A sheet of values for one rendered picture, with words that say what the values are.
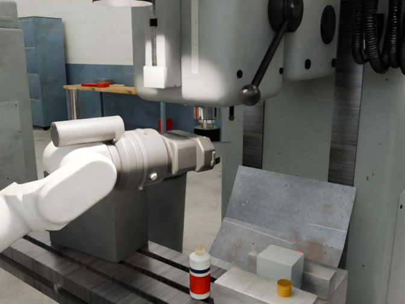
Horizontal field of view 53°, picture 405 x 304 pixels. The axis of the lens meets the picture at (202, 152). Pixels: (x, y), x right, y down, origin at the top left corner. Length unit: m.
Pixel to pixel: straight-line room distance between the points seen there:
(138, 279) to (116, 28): 6.48
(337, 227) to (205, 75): 0.55
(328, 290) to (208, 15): 0.46
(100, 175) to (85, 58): 7.33
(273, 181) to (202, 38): 0.57
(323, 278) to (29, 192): 0.46
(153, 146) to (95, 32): 7.04
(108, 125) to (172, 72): 0.12
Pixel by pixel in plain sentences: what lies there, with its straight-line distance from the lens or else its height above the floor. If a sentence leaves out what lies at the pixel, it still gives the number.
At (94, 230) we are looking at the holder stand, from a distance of 0.97.
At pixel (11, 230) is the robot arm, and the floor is 1.18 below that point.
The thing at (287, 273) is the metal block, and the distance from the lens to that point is 0.67.
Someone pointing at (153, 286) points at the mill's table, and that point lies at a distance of 0.88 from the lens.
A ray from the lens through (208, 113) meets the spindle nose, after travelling 0.68.
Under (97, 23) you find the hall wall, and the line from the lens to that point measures 7.58.
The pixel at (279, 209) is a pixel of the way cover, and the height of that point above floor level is 1.01.
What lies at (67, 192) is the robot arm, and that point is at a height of 1.22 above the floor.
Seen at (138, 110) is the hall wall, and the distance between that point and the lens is 6.90.
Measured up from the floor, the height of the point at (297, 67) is 1.36.
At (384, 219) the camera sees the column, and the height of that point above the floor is 1.02.
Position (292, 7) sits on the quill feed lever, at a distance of 0.66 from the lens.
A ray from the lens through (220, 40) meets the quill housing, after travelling 0.57.
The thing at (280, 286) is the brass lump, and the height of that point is 1.05.
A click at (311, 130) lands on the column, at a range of 1.01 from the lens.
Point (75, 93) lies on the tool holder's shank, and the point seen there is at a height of 1.30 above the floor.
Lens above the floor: 1.39
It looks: 14 degrees down
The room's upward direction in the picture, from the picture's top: straight up
